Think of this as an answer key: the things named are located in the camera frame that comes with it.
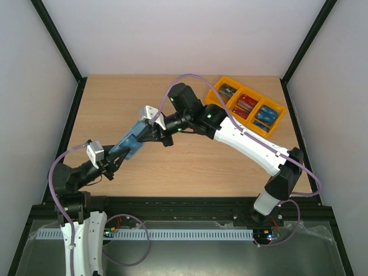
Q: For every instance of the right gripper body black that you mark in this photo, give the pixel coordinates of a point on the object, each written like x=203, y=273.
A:
x=160, y=132

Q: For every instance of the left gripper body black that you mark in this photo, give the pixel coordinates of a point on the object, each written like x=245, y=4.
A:
x=104, y=168

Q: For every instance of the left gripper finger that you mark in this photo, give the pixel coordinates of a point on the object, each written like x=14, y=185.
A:
x=118, y=156
x=108, y=149

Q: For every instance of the blue leather card holder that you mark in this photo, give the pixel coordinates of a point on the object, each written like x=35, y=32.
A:
x=135, y=130

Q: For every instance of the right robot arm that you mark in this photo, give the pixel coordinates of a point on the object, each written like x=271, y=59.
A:
x=212, y=121

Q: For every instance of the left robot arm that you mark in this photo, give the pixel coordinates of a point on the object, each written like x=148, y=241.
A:
x=81, y=224

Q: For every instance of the black card stack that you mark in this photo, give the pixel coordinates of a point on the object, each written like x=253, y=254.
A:
x=227, y=91

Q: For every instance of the red card stack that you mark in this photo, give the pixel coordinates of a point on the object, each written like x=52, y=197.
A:
x=246, y=102

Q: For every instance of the loose blue card in bin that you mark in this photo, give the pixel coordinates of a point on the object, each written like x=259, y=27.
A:
x=261, y=126

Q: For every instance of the blue card stack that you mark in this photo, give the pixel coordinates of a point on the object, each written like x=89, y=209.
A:
x=267, y=115

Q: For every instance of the yellow three-compartment bin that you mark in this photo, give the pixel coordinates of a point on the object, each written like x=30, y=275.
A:
x=258, y=103

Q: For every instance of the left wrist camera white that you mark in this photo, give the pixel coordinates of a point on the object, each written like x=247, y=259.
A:
x=95, y=152

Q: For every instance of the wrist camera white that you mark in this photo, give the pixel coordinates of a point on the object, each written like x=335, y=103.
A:
x=152, y=115
x=95, y=152

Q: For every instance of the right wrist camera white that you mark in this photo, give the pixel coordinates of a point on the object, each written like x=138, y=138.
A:
x=152, y=115

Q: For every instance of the light blue cable duct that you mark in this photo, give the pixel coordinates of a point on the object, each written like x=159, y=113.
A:
x=182, y=234

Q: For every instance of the black aluminium frame rail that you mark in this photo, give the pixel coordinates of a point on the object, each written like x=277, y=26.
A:
x=235, y=209

